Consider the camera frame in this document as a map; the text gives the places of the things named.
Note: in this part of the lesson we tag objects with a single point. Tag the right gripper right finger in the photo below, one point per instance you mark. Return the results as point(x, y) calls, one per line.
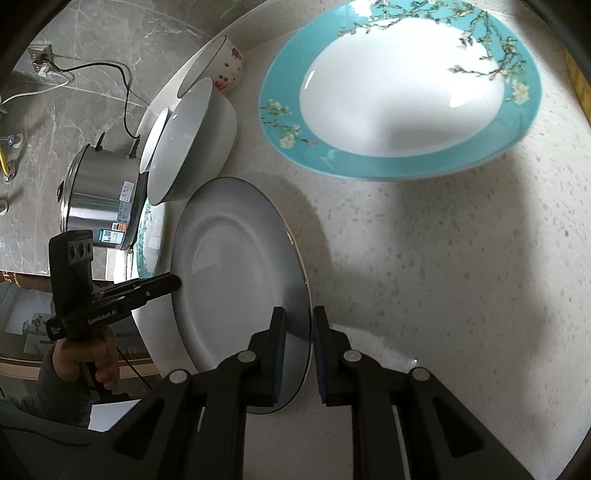
point(348, 377)

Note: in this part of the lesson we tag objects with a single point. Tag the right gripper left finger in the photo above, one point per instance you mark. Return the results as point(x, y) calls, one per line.
point(251, 378)

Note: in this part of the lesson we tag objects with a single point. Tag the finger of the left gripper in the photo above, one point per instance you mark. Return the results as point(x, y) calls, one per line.
point(124, 306)
point(152, 287)

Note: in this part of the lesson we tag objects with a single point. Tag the white plate with gold rim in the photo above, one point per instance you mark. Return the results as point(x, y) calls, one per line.
point(237, 260)

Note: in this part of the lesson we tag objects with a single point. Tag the large white bowl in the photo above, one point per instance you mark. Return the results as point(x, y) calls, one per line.
point(194, 145)

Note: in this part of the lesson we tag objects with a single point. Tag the white bowl with red pattern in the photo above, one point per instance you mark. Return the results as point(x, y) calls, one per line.
point(219, 60)

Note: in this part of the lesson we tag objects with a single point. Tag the teal floral plate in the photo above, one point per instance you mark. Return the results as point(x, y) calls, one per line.
point(147, 246)
point(397, 90)

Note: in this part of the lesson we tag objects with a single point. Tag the small white bowl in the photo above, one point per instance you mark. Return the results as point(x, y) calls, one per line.
point(153, 139)

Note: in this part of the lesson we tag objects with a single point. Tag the person's left forearm grey sleeve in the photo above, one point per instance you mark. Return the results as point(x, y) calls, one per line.
point(43, 433)

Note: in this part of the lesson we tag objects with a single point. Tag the person's left hand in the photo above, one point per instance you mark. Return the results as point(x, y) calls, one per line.
point(92, 359)

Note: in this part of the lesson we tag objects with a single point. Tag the stainless steel rice cooker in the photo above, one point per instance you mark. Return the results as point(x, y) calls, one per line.
point(103, 192)

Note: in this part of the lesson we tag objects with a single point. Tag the wall power socket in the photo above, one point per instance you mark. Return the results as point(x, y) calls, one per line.
point(41, 56)

